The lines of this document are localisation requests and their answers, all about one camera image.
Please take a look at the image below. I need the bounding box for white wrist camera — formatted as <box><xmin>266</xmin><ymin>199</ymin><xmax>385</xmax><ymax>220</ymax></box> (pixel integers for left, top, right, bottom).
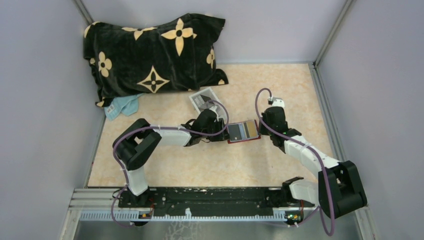
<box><xmin>268</xmin><ymin>97</ymin><xmax>285</xmax><ymax>109</ymax></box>
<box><xmin>206</xmin><ymin>102</ymin><xmax>221</xmax><ymax>120</ymax></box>

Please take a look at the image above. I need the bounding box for black floral pillow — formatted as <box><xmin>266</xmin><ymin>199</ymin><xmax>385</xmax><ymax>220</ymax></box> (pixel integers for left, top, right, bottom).
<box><xmin>83</xmin><ymin>13</ymin><xmax>229</xmax><ymax>108</ymax></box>

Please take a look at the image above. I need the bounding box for white plastic card box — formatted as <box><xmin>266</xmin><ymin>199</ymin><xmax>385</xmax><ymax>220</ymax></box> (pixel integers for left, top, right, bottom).
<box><xmin>189</xmin><ymin>87</ymin><xmax>225</xmax><ymax>116</ymax></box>

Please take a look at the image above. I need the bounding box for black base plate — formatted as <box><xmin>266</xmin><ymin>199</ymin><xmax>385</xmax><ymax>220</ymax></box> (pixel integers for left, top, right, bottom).
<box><xmin>118</xmin><ymin>187</ymin><xmax>313</xmax><ymax>217</ymax></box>

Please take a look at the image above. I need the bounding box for purple cable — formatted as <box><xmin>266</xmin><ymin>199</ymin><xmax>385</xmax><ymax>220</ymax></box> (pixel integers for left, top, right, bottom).
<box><xmin>254</xmin><ymin>87</ymin><xmax>336</xmax><ymax>237</ymax></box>
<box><xmin>110</xmin><ymin>99</ymin><xmax>230</xmax><ymax>229</ymax></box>

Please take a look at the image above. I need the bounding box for gold black credit card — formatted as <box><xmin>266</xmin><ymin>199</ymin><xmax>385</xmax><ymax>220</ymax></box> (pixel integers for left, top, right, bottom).
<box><xmin>245</xmin><ymin>120</ymin><xmax>260</xmax><ymax>140</ymax></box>

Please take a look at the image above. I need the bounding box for grey card stack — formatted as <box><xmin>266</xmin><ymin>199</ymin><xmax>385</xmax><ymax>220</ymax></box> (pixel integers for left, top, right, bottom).
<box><xmin>194</xmin><ymin>94</ymin><xmax>211</xmax><ymax>106</ymax></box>

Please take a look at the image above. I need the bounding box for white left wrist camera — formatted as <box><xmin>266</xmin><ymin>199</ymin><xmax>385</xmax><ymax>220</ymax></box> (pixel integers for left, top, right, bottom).
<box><xmin>206</xmin><ymin>102</ymin><xmax>221</xmax><ymax>120</ymax></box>

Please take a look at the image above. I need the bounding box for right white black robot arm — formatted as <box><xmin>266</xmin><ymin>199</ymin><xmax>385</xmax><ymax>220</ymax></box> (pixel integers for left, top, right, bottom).
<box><xmin>259</xmin><ymin>106</ymin><xmax>368</xmax><ymax>219</ymax></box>

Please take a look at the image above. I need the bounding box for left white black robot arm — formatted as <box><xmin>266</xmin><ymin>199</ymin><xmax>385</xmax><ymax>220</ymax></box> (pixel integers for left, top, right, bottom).
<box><xmin>112</xmin><ymin>108</ymin><xmax>229</xmax><ymax>207</ymax></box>

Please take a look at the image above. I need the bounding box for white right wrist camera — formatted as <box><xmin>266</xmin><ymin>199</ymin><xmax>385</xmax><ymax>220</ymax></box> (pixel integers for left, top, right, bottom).
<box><xmin>268</xmin><ymin>97</ymin><xmax>285</xmax><ymax>109</ymax></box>

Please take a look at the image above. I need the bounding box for light blue cloth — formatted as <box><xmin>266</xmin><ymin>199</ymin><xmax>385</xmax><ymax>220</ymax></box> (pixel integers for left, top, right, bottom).
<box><xmin>104</xmin><ymin>93</ymin><xmax>143</xmax><ymax>121</ymax></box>

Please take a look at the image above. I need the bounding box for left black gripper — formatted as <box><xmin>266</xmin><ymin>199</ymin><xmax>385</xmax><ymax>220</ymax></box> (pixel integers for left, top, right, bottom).
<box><xmin>201</xmin><ymin>118</ymin><xmax>232</xmax><ymax>142</ymax></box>

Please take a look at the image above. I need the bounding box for aluminium front rail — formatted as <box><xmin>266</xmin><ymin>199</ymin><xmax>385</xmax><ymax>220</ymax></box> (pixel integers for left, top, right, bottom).
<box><xmin>67</xmin><ymin>186</ymin><xmax>370</xmax><ymax>223</ymax></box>

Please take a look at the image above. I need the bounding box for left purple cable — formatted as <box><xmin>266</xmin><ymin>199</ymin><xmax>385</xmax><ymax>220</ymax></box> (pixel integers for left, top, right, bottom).
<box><xmin>110</xmin><ymin>99</ymin><xmax>230</xmax><ymax>229</ymax></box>

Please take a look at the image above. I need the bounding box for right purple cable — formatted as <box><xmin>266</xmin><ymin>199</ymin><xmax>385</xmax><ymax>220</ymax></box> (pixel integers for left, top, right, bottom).
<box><xmin>254</xmin><ymin>87</ymin><xmax>336</xmax><ymax>237</ymax></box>

